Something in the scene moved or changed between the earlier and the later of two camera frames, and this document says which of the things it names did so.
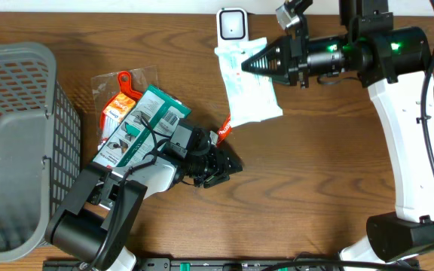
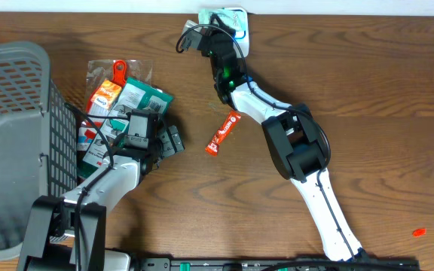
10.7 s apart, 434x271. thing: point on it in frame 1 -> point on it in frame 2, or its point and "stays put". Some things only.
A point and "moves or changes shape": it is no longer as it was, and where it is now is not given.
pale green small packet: [251, 95] moves or changes shape
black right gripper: [300, 60] -> [209, 45]
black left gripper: [214, 168] -> [170, 141]
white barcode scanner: [232, 25] stays put
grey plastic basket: [28, 148] stays put
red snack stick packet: [223, 133] stays put
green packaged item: [134, 141] moves or changes shape
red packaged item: [114, 95] moves or changes shape
